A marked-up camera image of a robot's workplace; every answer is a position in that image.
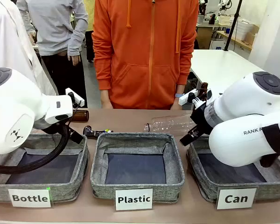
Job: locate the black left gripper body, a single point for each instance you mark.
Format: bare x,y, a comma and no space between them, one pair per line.
76,137

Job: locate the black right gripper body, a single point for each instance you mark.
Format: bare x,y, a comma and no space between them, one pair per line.
201,121

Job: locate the crushed colourful drink can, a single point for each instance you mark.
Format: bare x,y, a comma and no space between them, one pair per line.
93,132

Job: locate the brown glass bottle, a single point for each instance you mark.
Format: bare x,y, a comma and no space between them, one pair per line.
80,116
203,92

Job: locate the clear plastic bottle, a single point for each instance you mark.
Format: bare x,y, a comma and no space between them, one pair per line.
170,124

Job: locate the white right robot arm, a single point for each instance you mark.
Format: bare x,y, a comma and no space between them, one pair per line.
242,109

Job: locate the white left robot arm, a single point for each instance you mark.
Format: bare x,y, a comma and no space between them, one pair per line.
18,109

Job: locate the grey fabric basket labelled Bottle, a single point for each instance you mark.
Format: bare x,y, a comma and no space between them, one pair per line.
79,168

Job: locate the grey fabric basket labelled Can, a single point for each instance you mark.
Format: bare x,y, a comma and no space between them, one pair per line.
200,177

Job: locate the grey fabric basket labelled Plastic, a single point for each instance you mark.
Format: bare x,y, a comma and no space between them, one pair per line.
137,189

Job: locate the white Can label card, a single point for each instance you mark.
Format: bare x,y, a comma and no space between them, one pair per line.
236,198

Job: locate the orange hoodie person left hand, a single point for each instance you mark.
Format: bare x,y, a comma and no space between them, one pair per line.
177,103

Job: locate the orange hoodie person right hand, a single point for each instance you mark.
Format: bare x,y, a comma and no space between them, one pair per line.
106,99

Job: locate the grey sweatshirt person hand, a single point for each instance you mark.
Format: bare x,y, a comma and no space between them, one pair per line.
76,60

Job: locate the white coat person hand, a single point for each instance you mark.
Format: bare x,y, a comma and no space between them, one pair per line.
32,37

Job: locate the light blue wristband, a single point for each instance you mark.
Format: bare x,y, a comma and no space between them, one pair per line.
178,95

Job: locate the white background table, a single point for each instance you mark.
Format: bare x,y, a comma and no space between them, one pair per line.
221,65

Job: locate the white Bottle label card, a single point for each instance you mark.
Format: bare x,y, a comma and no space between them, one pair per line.
30,198

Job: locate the white Plastic label card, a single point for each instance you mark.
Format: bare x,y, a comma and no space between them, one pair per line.
134,199

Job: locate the wooden background workbench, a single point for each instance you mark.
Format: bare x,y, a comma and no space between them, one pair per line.
233,39

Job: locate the person in orange hoodie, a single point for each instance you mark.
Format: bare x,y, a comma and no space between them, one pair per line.
140,58

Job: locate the cardboard box on bench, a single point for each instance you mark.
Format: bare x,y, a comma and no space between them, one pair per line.
252,35

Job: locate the black tripod pole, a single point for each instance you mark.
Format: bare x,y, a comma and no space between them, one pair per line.
233,25

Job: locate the person in grey sweatshirt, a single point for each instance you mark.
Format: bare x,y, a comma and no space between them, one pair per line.
56,28

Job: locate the person in white coat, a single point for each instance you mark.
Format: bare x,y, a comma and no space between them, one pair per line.
11,42

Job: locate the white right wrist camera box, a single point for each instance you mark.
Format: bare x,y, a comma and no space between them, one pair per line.
184,99

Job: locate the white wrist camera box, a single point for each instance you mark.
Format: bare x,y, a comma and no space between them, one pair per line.
184,99
78,99

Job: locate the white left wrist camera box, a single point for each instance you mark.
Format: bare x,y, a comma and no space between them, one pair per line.
78,99

